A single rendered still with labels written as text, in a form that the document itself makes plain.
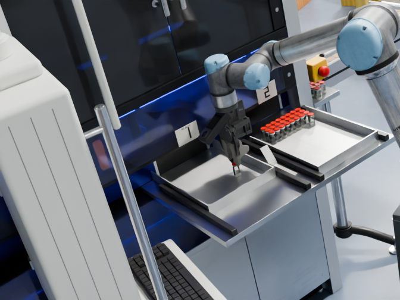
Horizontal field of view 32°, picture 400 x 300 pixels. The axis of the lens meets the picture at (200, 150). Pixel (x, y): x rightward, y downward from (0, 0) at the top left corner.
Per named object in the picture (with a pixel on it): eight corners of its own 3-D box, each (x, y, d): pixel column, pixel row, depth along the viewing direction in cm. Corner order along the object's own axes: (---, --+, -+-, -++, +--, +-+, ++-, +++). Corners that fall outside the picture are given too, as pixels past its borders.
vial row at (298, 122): (269, 143, 235) (266, 131, 233) (308, 121, 242) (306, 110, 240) (273, 145, 233) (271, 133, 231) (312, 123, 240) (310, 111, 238)
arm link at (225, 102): (219, 99, 204) (204, 93, 210) (223, 112, 206) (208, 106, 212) (240, 88, 207) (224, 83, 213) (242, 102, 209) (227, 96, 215)
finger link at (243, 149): (255, 161, 218) (247, 136, 215) (240, 169, 216) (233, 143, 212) (249, 159, 221) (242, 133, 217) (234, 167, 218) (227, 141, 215)
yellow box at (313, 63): (302, 79, 255) (299, 62, 252) (315, 72, 258) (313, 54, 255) (315, 83, 249) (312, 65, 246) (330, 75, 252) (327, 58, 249)
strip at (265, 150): (262, 163, 225) (259, 148, 222) (269, 159, 226) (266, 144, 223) (291, 177, 214) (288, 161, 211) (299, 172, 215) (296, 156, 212)
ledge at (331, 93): (290, 100, 265) (289, 95, 264) (314, 87, 271) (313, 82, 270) (315, 109, 254) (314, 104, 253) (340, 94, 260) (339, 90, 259)
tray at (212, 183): (153, 180, 232) (150, 171, 230) (213, 146, 242) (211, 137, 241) (211, 215, 205) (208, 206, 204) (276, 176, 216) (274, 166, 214)
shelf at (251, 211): (141, 191, 231) (140, 186, 230) (296, 106, 260) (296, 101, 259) (226, 247, 193) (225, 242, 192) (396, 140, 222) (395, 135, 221)
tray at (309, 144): (251, 144, 237) (249, 136, 235) (307, 113, 248) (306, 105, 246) (319, 176, 210) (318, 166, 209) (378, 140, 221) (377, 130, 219)
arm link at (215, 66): (221, 63, 198) (197, 63, 203) (228, 97, 203) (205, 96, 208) (234, 52, 203) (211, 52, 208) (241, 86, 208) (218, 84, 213)
